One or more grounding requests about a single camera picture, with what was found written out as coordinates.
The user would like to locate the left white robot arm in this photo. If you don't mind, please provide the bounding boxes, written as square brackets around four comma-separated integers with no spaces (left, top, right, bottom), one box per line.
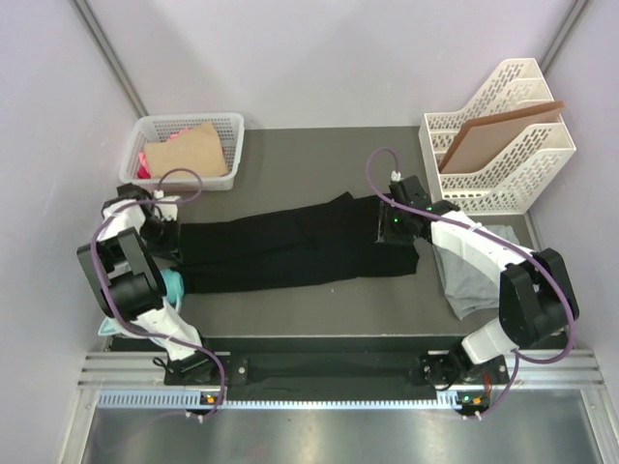
[76,184,220,385]

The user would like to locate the white slotted cable duct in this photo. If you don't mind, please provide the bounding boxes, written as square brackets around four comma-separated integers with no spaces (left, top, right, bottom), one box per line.
[97,390,461,411]

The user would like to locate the grey t-shirt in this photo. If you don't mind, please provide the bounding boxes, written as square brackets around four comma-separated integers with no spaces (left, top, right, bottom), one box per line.
[433,246,499,320]

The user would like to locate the black daisy print t-shirt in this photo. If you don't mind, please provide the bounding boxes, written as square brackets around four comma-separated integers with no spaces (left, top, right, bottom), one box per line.
[174,192,419,294]

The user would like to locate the tan folded t-shirt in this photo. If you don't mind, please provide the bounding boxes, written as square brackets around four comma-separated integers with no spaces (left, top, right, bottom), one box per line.
[143,122,228,179]

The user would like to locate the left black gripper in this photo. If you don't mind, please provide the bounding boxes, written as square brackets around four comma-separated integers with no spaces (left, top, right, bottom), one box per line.
[139,216,183,263]

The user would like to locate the teal cat ear headphones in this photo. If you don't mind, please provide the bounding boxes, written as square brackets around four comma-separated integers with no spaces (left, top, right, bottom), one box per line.
[98,269,185,338]

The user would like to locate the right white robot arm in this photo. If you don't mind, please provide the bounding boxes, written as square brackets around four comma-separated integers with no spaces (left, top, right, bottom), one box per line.
[378,171,579,385]

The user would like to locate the brown cardboard sheet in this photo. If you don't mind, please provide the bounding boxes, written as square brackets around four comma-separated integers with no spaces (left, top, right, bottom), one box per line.
[438,101,565,174]

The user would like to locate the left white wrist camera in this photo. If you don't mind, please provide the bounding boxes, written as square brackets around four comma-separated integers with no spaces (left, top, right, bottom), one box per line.
[152,189,182,222]

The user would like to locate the cream perforated file organizer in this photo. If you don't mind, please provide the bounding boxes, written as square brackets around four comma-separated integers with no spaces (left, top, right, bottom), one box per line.
[419,58,576,216]

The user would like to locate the white plastic laundry basket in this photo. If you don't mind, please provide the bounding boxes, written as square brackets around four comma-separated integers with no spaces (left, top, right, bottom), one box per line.
[119,112,246,191]

